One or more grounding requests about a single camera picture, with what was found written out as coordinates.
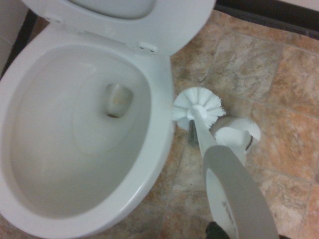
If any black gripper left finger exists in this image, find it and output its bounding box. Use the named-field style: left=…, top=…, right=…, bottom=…
left=205, top=221, right=230, bottom=239

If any white toilet brush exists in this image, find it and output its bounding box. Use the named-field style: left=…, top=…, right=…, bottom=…
left=171, top=86, right=279, bottom=239

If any white toilet brush holder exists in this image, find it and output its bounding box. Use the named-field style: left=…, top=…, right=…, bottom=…
left=211, top=116, right=262, bottom=164

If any white toilet bowl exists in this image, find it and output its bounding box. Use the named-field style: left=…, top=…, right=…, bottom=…
left=0, top=24, right=175, bottom=234

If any white toilet seat lid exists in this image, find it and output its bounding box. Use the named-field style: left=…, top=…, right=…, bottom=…
left=19, top=0, right=216, bottom=57

